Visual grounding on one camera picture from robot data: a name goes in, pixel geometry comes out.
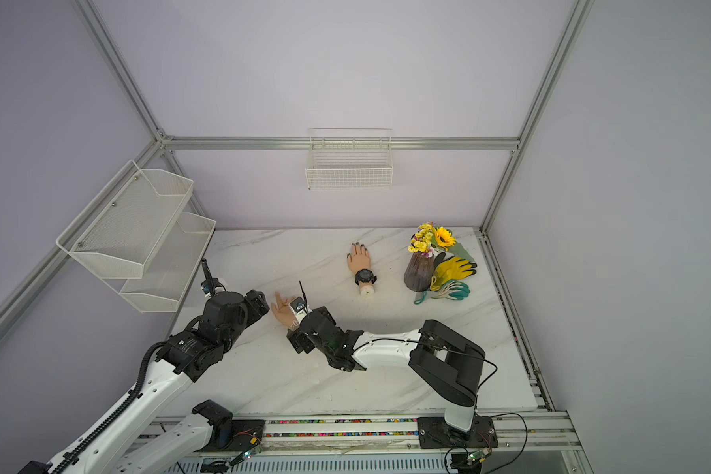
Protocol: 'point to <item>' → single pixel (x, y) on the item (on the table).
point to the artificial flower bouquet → (430, 239)
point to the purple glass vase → (419, 272)
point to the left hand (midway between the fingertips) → (253, 306)
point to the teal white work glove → (453, 289)
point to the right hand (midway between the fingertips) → (305, 323)
